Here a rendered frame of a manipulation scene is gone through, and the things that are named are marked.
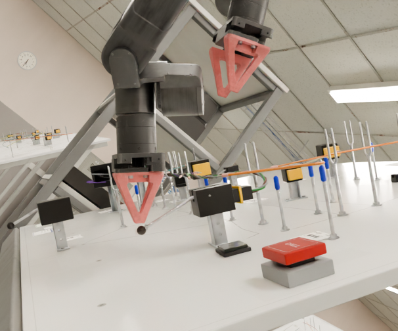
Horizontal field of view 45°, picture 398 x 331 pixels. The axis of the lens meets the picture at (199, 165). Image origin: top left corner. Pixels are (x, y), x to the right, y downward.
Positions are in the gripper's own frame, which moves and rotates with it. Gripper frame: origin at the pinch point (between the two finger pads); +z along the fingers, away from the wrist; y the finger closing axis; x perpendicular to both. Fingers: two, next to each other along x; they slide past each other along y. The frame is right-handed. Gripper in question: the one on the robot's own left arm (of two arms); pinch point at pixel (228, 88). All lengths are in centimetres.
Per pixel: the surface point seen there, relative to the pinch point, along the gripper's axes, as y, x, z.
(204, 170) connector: 50, -13, 10
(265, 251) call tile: -21.4, -2.1, 20.9
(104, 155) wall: 785, -34, -13
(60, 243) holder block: 28.1, 17.9, 32.2
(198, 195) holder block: -2.1, 1.3, 16.8
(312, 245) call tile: -24.9, -5.4, 19.1
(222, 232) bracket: -1.0, -3.9, 21.2
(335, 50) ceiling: 286, -164, -127
